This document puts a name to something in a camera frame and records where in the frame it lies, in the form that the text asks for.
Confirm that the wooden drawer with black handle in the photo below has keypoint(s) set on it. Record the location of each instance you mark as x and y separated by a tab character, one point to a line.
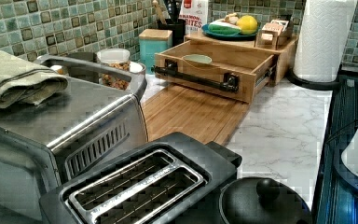
234	73

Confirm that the green bowl in drawer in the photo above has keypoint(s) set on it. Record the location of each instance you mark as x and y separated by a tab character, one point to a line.
197	59

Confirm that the wooden drawer cabinet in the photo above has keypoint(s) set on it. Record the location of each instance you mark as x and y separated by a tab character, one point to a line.
285	52

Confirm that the bamboo cutting board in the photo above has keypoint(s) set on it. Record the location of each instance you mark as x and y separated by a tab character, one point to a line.
201	115

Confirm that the black two-slot toaster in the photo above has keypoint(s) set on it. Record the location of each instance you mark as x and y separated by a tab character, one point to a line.
172	180

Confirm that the teal canister with wooden lid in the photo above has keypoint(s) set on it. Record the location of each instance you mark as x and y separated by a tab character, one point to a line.
153	41

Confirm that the clear jar with nuts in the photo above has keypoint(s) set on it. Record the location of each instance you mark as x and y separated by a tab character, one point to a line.
116	58

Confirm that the blue plate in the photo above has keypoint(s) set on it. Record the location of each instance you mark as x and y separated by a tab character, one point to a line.
235	37

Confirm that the white cereal box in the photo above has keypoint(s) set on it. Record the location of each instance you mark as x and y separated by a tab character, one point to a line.
194	13

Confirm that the garlic bulb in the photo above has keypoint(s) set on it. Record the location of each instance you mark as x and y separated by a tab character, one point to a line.
231	18

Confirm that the wooden spoon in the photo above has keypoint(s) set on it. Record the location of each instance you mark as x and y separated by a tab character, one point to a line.
159	12

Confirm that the yellow lemon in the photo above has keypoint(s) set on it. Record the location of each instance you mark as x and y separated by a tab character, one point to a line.
248	24

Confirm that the black pot lid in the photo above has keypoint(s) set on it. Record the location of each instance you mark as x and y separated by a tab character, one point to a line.
256	200

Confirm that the small wooden box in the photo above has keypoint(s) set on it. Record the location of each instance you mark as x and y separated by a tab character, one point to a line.
274	34

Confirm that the stainless steel toaster oven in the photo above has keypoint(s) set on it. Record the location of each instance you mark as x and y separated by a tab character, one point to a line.
43	146

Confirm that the black paper towel holder base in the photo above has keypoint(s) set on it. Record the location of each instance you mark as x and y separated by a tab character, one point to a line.
311	85

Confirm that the white paper towel roll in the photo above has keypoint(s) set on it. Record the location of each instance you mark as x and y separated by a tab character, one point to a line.
322	39

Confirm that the folded green towel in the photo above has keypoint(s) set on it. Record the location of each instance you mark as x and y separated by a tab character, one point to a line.
24	82

